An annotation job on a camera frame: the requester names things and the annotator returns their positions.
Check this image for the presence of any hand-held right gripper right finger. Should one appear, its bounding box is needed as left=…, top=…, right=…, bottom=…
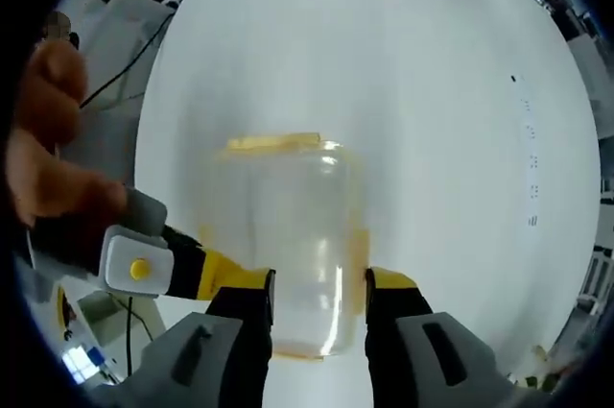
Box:
left=364, top=267, right=553, bottom=408

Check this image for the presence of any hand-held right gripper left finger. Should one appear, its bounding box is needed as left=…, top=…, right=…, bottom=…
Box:
left=88, top=268, right=277, bottom=408

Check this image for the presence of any clear container with yellow buckles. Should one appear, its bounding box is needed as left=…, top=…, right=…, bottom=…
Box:
left=196, top=131, right=373, bottom=364

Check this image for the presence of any person's left hand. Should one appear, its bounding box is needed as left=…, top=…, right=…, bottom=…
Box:
left=7, top=41, right=130, bottom=228

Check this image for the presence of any white power strip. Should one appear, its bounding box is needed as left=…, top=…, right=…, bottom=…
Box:
left=519, top=72, right=542, bottom=228

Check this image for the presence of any black hanging cable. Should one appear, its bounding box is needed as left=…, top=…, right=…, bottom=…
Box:
left=124, top=295, right=155, bottom=376

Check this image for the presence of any thin black cable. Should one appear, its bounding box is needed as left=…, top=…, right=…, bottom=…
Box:
left=79, top=8, right=175, bottom=109

